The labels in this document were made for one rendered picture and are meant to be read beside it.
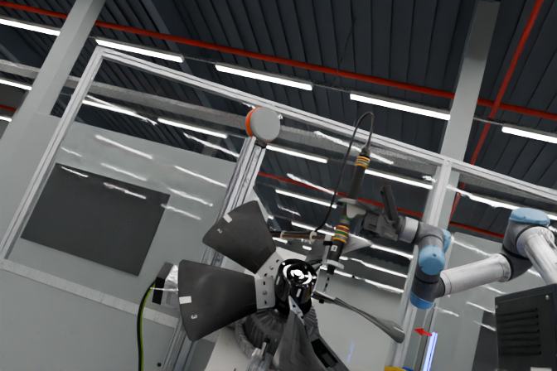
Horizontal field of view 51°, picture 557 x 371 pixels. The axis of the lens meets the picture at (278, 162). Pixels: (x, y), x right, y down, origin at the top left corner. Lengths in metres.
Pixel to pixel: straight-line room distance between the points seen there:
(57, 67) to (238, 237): 6.23
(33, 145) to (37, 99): 3.43
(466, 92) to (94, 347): 5.12
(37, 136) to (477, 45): 4.77
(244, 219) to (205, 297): 0.36
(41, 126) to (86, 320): 2.16
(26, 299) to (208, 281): 1.14
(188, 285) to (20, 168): 2.87
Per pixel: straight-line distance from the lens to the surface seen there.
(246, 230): 1.90
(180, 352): 2.35
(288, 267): 1.76
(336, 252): 1.81
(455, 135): 6.48
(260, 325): 1.82
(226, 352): 1.87
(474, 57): 6.96
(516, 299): 1.21
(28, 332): 2.65
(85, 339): 2.58
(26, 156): 4.42
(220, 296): 1.69
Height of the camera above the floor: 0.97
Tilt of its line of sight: 18 degrees up
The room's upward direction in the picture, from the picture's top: 19 degrees clockwise
